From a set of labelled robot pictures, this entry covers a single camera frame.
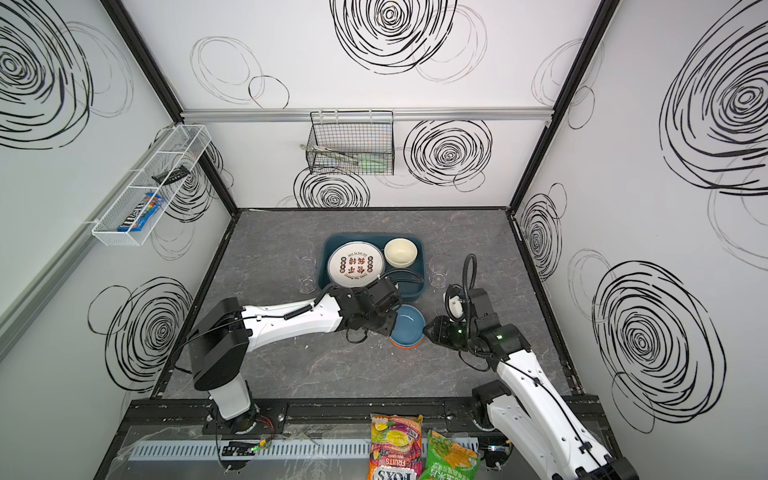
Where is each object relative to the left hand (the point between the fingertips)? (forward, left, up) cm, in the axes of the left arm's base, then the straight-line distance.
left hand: (396, 323), depth 83 cm
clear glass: (+23, -14, -5) cm, 27 cm away
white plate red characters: (+22, +14, -5) cm, 27 cm away
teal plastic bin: (+28, +24, -1) cm, 37 cm away
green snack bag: (-30, -12, -2) cm, 33 cm away
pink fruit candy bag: (-28, -1, -4) cm, 28 cm away
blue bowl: (0, -4, -4) cm, 5 cm away
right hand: (-4, -8, +4) cm, 10 cm away
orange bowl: (-5, -3, -6) cm, 8 cm away
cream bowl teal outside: (+29, -1, -6) cm, 29 cm away
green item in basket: (+38, +9, +26) cm, 46 cm away
